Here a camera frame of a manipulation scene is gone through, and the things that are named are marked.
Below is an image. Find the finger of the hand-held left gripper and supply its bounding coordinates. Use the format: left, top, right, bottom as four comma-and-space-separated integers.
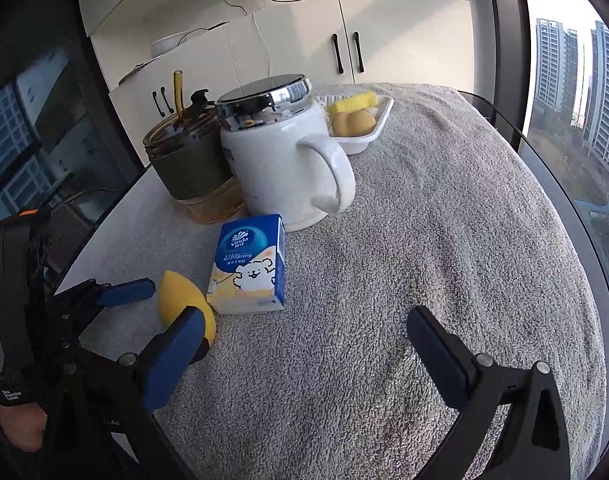
54, 278, 156, 311
59, 310, 120, 361

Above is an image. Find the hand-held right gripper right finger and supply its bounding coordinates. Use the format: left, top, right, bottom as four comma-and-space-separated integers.
407, 305, 571, 480

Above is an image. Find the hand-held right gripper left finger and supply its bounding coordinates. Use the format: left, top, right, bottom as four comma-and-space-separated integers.
52, 306, 210, 480

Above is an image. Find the yellow egg-shaped sponge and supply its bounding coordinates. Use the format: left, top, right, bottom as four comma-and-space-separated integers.
157, 270, 218, 348

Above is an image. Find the blue tissue pack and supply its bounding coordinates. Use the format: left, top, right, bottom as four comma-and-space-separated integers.
206, 213, 288, 316

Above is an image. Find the white plastic tray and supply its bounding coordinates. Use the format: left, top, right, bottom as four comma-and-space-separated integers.
314, 92, 395, 156

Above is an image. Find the yellow lobed sponge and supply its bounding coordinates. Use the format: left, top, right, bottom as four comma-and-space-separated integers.
331, 109, 376, 137

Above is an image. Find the yellow rectangular sponge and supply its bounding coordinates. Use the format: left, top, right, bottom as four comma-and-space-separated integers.
328, 91, 376, 115

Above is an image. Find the person's left hand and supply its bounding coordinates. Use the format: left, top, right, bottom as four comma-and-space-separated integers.
0, 402, 48, 454

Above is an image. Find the grey towel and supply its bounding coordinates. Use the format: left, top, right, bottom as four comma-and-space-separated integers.
82, 82, 602, 480

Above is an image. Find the amber glass tumbler with straw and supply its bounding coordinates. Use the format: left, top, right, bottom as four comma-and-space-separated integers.
143, 70, 245, 224

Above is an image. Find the white mug with chrome lid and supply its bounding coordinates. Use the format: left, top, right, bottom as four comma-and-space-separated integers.
215, 74, 356, 232

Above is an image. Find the white bowl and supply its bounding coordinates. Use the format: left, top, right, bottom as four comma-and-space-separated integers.
151, 33, 186, 56

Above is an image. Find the tall apartment building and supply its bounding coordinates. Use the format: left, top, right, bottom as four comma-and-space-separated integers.
535, 17, 580, 111
581, 20, 609, 181

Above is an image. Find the cream lower cabinet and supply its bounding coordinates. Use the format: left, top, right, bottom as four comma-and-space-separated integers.
87, 0, 477, 161

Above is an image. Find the white cable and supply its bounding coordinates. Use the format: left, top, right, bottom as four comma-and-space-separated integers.
252, 9, 272, 81

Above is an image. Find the black window frame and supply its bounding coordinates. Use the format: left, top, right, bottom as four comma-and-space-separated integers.
487, 0, 531, 151

